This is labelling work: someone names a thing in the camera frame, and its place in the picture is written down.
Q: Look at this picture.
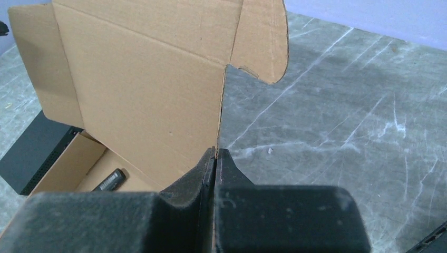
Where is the black rectangular block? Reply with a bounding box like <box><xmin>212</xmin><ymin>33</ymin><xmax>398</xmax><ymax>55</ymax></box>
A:
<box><xmin>1</xmin><ymin>111</ymin><xmax>83</xmax><ymax>196</ymax></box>

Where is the black blue marker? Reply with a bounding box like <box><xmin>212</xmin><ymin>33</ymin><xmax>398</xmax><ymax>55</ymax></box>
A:
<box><xmin>92</xmin><ymin>168</ymin><xmax>127</xmax><ymax>191</ymax></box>

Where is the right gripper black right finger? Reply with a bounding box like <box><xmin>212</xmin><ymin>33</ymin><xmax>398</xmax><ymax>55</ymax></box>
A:
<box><xmin>214</xmin><ymin>149</ymin><xmax>371</xmax><ymax>252</ymax></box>

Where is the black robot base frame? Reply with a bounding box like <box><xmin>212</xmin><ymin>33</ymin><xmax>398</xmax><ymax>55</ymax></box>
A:
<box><xmin>407</xmin><ymin>221</ymin><xmax>447</xmax><ymax>253</ymax></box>

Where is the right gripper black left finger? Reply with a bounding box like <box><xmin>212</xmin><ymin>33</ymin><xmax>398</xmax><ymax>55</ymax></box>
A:
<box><xmin>1</xmin><ymin>148</ymin><xmax>216</xmax><ymax>252</ymax></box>

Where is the brown cardboard box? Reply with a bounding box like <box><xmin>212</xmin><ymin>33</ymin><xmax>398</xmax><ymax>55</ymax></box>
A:
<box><xmin>8</xmin><ymin>1</ymin><xmax>288</xmax><ymax>193</ymax></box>

